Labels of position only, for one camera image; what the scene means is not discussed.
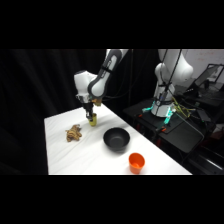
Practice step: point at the orange clamp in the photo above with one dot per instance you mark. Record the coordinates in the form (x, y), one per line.
(162, 129)
(140, 115)

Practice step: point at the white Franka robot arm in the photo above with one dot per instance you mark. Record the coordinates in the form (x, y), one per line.
(83, 83)

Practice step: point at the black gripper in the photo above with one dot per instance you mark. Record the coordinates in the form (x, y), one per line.
(88, 106)

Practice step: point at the yellow plastic cup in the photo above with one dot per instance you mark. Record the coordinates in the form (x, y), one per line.
(93, 120)

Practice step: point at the tiger striped plush toy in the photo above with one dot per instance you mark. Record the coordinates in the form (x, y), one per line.
(73, 133)

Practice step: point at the black robot stand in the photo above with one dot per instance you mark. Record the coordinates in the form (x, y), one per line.
(180, 133)

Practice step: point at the black bowl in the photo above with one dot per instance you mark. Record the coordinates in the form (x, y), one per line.
(116, 138)

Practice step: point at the orange plastic cup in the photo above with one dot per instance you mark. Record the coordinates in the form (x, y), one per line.
(136, 163)

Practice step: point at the black curtain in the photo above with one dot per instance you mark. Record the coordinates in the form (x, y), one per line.
(33, 86)

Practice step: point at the white tablecloth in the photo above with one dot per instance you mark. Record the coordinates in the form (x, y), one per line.
(86, 156)

